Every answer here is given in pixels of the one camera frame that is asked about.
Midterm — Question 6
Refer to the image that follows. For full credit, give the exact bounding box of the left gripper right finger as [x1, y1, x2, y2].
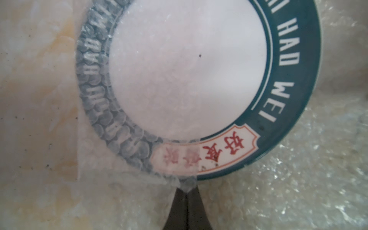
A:
[187, 187, 213, 230]

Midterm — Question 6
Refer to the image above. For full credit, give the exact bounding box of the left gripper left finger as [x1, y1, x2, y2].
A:
[163, 188, 188, 230]

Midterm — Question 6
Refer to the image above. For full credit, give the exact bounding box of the green rimmed plate front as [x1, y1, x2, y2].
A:
[74, 1, 322, 180]

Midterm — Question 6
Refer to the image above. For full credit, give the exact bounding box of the bubble wrap sheet front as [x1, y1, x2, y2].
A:
[78, 1, 368, 230]

